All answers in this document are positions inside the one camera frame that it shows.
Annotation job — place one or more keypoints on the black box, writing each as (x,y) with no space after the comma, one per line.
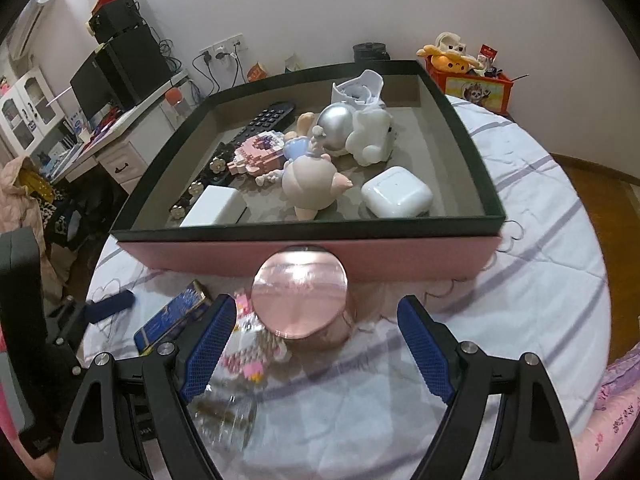
(117,20)

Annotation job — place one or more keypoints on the black speakers stack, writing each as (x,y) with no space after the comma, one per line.
(135,67)

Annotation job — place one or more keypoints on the pink printed blanket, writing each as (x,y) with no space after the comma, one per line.
(617,410)

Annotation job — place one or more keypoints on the red toy box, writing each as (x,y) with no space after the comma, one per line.
(475,92)

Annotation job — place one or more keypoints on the white plush toy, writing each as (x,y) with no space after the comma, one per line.
(450,42)

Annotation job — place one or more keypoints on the pink white block toy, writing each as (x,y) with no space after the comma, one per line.
(250,350)

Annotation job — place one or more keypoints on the dark green pink tray box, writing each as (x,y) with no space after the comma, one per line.
(425,260)

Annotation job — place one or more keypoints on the white earbuds case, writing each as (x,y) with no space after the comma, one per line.
(397,192)

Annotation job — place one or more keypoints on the black monitor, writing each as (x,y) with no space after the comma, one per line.
(90,87)

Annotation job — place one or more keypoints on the clear bottle with orange cap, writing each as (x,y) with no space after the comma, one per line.
(177,105)

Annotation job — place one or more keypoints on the black remote control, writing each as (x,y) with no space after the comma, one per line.
(267,117)

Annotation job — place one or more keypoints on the silver ball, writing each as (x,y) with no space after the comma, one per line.
(337,125)

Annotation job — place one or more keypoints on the white plastic cup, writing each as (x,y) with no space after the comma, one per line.
(357,87)

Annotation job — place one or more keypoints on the small red white card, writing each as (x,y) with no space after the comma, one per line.
(489,53)

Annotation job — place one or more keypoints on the pink pig figurine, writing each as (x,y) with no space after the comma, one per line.
(310,180)

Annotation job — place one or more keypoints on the yellow plush toy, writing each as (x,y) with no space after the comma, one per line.
(450,62)

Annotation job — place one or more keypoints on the orange snack bag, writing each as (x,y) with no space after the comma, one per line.
(256,72)

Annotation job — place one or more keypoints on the pink round tin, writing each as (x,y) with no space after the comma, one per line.
(300,295)

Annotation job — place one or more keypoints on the white wall power outlet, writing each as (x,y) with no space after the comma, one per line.
(222,47)

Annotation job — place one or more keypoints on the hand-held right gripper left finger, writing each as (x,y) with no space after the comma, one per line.
(207,347)

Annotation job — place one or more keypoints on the beige and blue figurine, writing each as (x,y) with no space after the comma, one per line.
(296,149)

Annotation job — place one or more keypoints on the white desk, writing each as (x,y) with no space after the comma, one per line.
(125,160)

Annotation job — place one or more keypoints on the white dog figurine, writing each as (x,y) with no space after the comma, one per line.
(367,140)

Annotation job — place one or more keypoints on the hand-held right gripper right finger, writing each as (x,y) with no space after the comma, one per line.
(425,352)

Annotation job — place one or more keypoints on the beige jacket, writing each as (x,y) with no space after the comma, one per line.
(22,195)

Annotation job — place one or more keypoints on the white glass door cabinet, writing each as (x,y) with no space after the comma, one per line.
(27,110)

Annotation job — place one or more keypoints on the pink building block donut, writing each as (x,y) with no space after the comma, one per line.
(260,150)

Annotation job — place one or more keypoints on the white rectangular box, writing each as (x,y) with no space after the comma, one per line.
(212,205)

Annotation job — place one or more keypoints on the blue gold tin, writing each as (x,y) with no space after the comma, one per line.
(170,320)

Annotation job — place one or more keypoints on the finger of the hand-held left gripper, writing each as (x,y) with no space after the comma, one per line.
(107,306)

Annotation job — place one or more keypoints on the white air conditioner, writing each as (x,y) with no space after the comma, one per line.
(30,20)

